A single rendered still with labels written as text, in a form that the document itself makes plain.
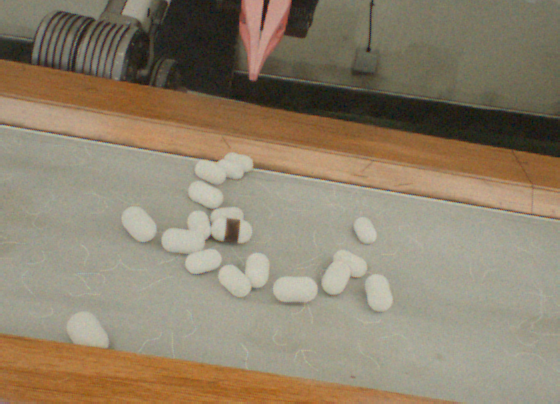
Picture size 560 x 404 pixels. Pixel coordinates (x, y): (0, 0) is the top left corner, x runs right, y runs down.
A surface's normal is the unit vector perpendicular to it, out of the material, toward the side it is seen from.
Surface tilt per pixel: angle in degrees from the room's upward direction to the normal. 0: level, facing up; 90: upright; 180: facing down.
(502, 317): 0
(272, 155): 45
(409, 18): 90
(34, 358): 0
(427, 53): 90
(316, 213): 0
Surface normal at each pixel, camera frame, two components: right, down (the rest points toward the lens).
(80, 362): 0.17, -0.83
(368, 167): 0.09, -0.21
